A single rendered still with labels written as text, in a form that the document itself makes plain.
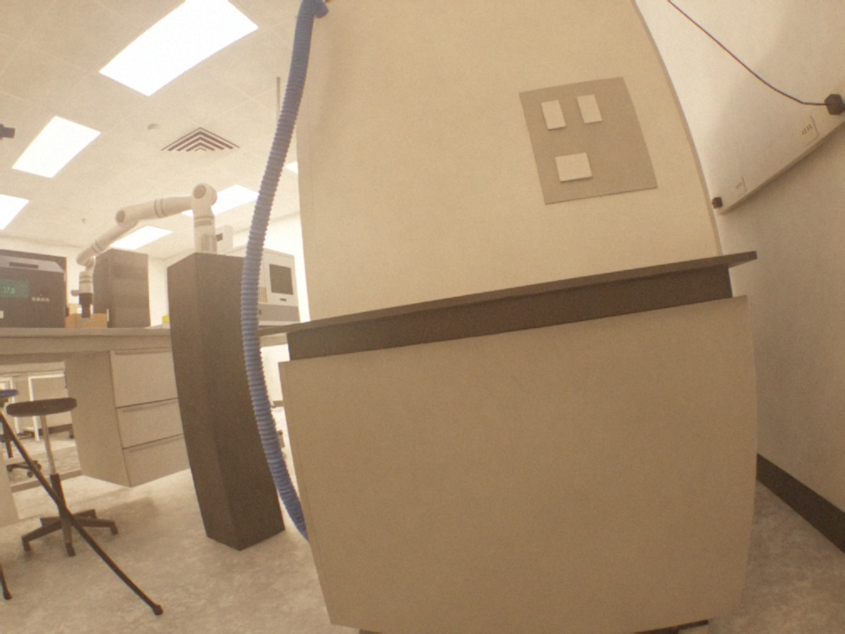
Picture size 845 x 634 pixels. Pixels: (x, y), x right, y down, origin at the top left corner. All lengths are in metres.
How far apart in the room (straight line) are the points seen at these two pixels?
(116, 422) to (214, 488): 0.62
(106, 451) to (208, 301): 0.99
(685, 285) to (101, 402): 2.15
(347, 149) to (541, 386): 0.51
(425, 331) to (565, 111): 0.42
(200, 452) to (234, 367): 0.35
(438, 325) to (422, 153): 0.29
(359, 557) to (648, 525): 0.49
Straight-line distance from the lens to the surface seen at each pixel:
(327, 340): 0.72
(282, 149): 0.79
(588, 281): 0.57
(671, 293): 0.65
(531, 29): 0.81
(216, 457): 1.57
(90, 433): 2.32
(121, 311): 4.47
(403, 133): 0.74
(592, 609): 0.78
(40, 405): 1.92
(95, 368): 2.17
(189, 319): 1.60
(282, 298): 2.95
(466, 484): 0.67
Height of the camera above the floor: 0.68
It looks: 3 degrees up
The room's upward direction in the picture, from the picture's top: 8 degrees counter-clockwise
